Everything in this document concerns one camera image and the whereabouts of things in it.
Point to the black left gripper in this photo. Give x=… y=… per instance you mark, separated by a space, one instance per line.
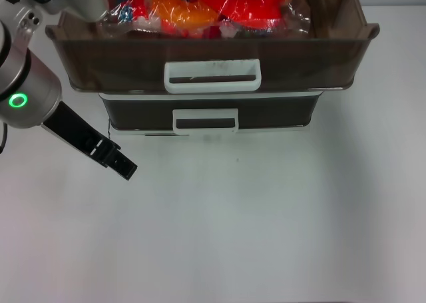
x=75 y=131

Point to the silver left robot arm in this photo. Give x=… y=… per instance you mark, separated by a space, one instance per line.
x=31 y=78

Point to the thin black thread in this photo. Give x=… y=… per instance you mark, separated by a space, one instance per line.
x=108 y=130

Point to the clear bag with blue print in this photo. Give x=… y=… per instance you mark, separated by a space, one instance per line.
x=123 y=21

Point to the small red snack bag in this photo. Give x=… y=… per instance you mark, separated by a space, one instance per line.
x=141 y=6

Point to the orange snack bag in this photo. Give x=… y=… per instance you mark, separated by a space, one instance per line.
x=184 y=11

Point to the clear crumpled plastic bag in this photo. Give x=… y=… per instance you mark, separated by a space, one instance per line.
x=298 y=15

